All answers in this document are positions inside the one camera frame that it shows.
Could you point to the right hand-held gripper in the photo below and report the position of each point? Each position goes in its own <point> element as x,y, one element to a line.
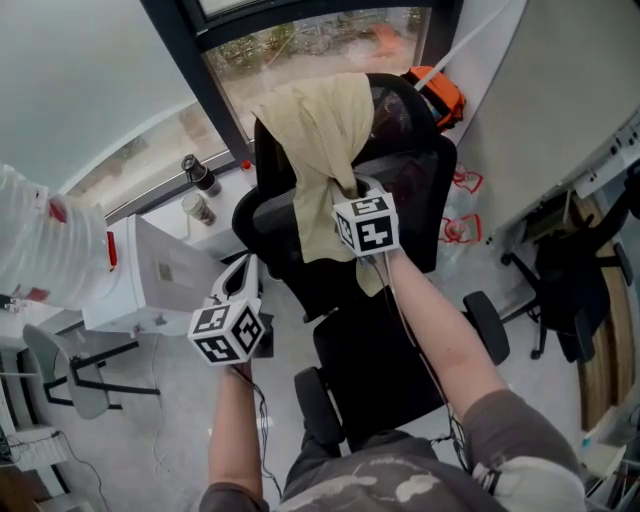
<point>370,230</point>

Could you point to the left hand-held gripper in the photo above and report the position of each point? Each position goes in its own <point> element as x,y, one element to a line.
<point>225,332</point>

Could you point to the beige clothes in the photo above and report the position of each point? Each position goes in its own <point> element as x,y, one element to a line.
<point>320,130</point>

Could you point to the black mesh office chair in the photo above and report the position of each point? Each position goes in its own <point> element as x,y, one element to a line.
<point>380,360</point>

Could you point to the person's left forearm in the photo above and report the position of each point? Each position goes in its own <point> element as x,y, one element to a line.
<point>232,435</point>

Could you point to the person's right forearm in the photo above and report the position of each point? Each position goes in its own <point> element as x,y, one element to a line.
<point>445,340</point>

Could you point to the grey chair black legs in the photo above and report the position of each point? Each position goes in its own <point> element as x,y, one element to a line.
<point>90,390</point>

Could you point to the white water dispenser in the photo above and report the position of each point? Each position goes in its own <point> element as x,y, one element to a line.
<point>165,280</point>

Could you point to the orange bag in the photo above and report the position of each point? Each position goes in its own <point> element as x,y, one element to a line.
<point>442,95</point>

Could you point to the dark thermos bottle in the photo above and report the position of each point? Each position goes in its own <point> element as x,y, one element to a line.
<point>200,175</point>

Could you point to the small red-capped plastic bottle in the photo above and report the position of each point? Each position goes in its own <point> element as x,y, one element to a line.
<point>246,165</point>

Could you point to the white rod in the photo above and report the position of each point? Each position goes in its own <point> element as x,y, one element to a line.
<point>470,42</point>

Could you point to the person's dark trousers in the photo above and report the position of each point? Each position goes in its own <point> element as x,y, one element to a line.
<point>320,445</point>

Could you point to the clear water jug red label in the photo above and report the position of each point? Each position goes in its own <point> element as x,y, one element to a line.
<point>55,250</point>

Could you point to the white metal cabinet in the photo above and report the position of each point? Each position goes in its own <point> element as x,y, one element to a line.
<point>550,100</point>

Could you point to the person's grey printed shirt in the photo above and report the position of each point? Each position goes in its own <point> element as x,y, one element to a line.
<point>380,480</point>

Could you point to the low wooden platform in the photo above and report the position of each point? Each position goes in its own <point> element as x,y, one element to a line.
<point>597,360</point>

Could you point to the black window frame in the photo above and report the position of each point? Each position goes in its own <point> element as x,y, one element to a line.
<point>220,100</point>

